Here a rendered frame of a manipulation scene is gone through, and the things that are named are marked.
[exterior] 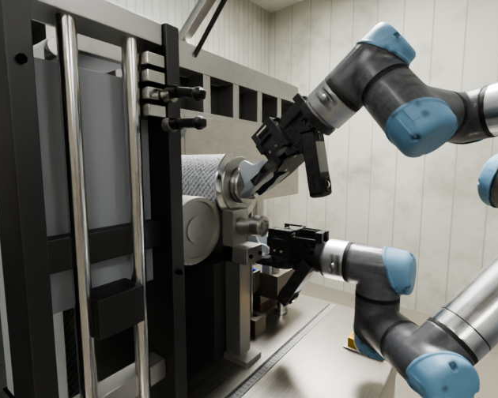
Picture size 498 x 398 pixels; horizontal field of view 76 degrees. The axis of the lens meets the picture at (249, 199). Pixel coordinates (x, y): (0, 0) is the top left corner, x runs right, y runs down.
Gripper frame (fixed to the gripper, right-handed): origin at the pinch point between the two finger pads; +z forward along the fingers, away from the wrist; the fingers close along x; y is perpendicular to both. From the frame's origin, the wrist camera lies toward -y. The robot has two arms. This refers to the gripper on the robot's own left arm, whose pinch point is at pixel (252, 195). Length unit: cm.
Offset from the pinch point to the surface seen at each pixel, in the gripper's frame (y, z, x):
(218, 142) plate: 34, 20, -31
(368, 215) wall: -3, 64, -252
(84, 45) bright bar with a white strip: 16.2, -11.7, 31.3
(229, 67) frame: 54, 3, -38
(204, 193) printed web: 5.4, 5.8, 5.6
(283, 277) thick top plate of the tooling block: -15.9, 13.9, -13.3
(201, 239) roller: -3.1, 8.0, 10.5
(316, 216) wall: 26, 110, -256
